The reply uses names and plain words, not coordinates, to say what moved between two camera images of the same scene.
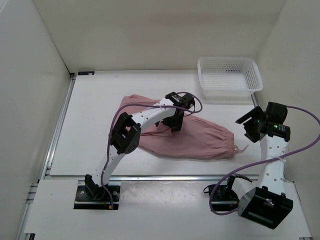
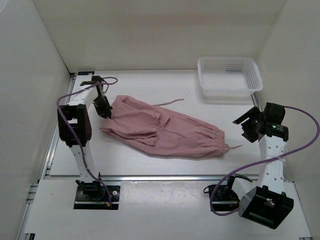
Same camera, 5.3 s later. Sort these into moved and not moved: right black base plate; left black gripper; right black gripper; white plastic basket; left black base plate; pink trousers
Moved: pink trousers; left black gripper
Not moved: white plastic basket; right black base plate; right black gripper; left black base plate
